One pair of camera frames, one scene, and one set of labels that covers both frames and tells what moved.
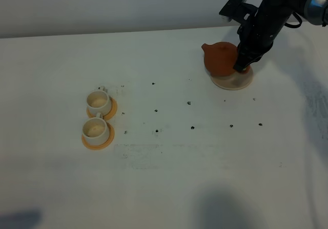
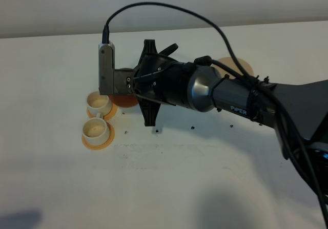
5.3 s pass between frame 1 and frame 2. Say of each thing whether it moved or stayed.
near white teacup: stayed
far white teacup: stayed
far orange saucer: stayed
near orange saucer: stayed
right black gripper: moved
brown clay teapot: moved
